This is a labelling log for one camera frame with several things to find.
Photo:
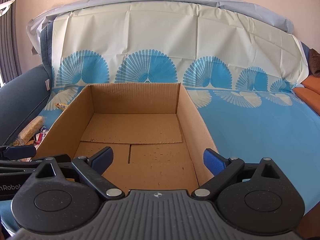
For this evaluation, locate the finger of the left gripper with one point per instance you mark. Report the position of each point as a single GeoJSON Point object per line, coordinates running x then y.
{"type": "Point", "coordinates": [17, 152]}

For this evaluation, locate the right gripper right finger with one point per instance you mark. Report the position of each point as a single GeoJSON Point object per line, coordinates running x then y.
{"type": "Point", "coordinates": [224, 172]}

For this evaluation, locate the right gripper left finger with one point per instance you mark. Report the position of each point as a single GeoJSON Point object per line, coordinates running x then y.
{"type": "Point", "coordinates": [90, 171]}

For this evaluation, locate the puffed rice bar packet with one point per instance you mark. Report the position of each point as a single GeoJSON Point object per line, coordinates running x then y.
{"type": "Point", "coordinates": [30, 130]}

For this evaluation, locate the yellow Alpenliebe candy pack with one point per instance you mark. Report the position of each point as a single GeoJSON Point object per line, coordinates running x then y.
{"type": "Point", "coordinates": [61, 106]}

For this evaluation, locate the red spicy snack packet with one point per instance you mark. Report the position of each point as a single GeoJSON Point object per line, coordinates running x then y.
{"type": "Point", "coordinates": [38, 137]}

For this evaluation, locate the brown cardboard box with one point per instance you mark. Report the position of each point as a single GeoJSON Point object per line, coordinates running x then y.
{"type": "Point", "coordinates": [154, 129]}

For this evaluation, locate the grey curtain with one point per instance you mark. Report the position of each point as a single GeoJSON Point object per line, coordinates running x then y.
{"type": "Point", "coordinates": [10, 65]}

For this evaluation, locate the blue fan-pattern sofa cover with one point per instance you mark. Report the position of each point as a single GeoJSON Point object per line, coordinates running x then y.
{"type": "Point", "coordinates": [250, 70]}

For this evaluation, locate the orange cushion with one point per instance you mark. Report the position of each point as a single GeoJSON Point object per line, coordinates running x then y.
{"type": "Point", "coordinates": [309, 93]}

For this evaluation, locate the grey sheet on backrest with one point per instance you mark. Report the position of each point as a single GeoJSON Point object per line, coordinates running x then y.
{"type": "Point", "coordinates": [36, 25]}

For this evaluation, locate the brown clothing pile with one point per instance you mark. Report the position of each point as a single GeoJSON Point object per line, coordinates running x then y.
{"type": "Point", "coordinates": [314, 62]}

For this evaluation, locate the white drying rack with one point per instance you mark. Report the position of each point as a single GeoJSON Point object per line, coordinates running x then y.
{"type": "Point", "coordinates": [4, 7]}

